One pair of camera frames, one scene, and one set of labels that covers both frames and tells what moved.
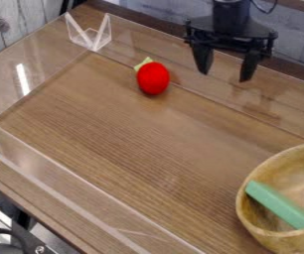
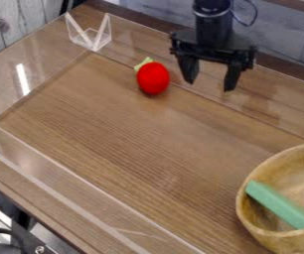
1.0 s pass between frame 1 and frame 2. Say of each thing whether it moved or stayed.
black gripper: moved
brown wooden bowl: stayed
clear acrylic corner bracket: stayed
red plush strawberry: stayed
